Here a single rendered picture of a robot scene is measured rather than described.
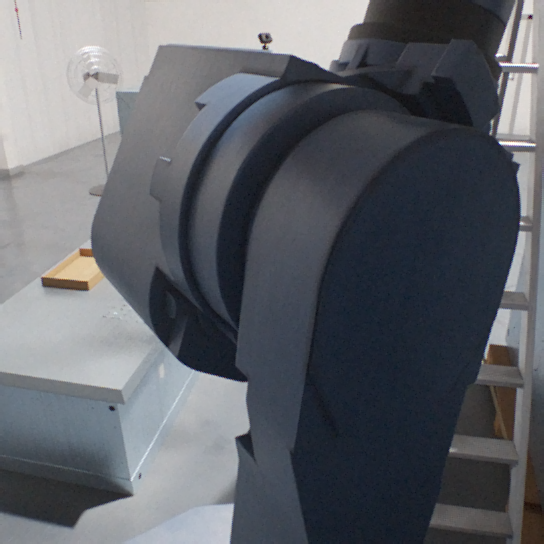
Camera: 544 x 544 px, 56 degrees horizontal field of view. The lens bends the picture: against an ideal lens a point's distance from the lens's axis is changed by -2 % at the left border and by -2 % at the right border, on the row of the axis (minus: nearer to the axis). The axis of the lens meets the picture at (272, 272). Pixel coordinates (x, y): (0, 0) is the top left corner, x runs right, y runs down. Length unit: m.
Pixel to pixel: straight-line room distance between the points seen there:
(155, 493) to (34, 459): 0.61
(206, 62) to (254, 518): 0.46
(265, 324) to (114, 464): 2.27
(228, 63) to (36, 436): 2.37
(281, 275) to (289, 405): 0.09
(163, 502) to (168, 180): 2.30
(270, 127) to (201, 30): 11.68
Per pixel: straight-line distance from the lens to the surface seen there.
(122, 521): 2.64
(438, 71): 0.50
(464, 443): 1.76
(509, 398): 3.15
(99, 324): 2.73
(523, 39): 11.29
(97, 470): 2.71
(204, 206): 0.42
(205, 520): 1.22
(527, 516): 2.57
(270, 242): 0.37
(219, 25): 11.93
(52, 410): 2.57
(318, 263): 0.33
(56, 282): 3.17
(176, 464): 2.82
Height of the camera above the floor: 2.00
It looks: 26 degrees down
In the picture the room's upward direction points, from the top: straight up
